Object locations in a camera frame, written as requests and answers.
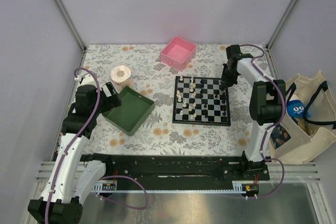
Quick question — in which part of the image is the floral patterned table mat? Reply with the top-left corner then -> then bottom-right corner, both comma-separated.
82,45 -> 253,156

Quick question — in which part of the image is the pink plastic box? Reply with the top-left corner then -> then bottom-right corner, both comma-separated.
160,36 -> 197,71

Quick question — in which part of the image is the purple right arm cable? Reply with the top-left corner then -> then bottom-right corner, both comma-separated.
237,44 -> 287,200

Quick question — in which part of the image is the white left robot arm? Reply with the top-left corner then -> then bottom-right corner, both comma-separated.
28,75 -> 121,223

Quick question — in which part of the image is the aluminium rail frame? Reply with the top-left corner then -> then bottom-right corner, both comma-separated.
36,161 -> 55,182

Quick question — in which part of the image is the pink toilet paper roll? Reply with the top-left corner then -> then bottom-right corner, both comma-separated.
110,65 -> 133,91

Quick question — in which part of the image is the black white chess board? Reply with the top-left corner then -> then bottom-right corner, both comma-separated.
172,76 -> 231,126

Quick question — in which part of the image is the cream canvas tote bag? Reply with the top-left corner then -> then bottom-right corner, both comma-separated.
269,72 -> 335,164

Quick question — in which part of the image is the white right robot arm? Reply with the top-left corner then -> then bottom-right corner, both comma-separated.
220,45 -> 286,180

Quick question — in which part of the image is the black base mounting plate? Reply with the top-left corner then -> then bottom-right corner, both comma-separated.
76,153 -> 270,194

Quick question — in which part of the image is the blue cartoon face package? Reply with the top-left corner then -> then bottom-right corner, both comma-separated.
287,99 -> 306,118

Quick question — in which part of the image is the white slotted cable duct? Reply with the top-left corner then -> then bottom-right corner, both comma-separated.
91,182 -> 117,194

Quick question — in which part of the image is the green plastic tray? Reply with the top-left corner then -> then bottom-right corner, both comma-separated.
102,87 -> 155,136

